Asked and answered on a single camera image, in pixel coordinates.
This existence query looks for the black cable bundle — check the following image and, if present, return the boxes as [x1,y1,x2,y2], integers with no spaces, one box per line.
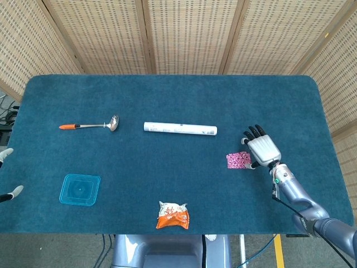
[0,96,20,126]

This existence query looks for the yellow floor tape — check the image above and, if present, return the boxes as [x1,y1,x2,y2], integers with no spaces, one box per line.
[274,234,285,268]

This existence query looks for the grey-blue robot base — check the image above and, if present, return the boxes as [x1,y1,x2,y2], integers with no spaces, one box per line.
[111,234,232,268]

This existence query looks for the woven bamboo folding screen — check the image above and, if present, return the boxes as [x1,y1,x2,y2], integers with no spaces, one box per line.
[0,0,357,202]

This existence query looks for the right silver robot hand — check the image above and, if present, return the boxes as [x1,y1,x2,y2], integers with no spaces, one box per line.
[241,124,282,170]

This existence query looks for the pink patterned card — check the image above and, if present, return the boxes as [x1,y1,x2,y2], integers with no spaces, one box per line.
[225,150,253,170]

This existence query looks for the blue floor cable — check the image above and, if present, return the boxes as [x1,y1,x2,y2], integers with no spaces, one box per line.
[245,234,279,265]

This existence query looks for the blue translucent plastic lid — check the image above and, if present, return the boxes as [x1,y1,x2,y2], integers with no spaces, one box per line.
[59,173,102,207]

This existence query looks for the orange and white snack bag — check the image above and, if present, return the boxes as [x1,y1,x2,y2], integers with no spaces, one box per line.
[155,200,190,230]

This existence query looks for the teal carpet table cover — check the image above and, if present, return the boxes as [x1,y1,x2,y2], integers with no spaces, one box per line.
[0,74,351,235]

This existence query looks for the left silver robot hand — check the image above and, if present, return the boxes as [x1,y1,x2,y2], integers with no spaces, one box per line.
[0,147,25,203]

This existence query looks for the black equipment box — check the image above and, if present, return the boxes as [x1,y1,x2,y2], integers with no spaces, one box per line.
[0,125,13,146]

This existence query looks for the black cables under table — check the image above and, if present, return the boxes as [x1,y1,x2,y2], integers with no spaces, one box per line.
[94,234,115,268]

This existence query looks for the steel ladle with orange handle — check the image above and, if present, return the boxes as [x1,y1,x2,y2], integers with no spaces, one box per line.
[59,114,120,132]

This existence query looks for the white metal pole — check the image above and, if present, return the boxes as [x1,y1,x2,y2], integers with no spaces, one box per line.
[238,234,248,268]

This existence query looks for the white printed paper roll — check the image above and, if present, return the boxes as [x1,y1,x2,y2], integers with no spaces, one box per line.
[143,121,218,137]

